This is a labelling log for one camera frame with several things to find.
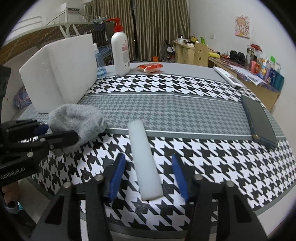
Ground grey sock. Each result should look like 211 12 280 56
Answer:
48 104 107 157

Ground orange floor box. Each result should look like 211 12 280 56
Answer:
152 56 159 62

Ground black headphones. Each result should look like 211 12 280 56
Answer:
230 50 245 65

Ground white pump lotion bottle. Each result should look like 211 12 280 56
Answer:
107 18 130 76

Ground red snack packet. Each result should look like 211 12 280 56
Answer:
137 63 164 74

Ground anime girl wall picture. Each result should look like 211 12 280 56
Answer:
235 16 250 39

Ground blue plaid blanket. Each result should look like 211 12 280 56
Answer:
13 85 32 109

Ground wooden desk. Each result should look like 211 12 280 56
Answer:
173 41 280 110

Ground white air conditioner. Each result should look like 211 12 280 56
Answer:
61 3 81 13

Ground black smartphone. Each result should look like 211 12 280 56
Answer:
240 95 278 149

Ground houndstooth table cloth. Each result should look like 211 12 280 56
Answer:
31 74 295 237

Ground person's left hand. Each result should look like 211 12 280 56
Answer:
1 181 20 205

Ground white remote control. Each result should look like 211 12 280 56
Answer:
213 66 243 89

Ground brown curtains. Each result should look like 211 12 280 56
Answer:
85 1 190 61

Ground wooden smiley chair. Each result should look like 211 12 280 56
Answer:
193 42 208 67

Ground white metal bunk bed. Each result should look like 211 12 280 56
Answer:
1 5 106 65

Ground white foam box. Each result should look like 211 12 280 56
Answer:
19 34 97 113

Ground clear water bottle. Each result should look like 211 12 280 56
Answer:
93 43 107 78

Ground printed paper sheet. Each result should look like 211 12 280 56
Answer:
230 65 264 85

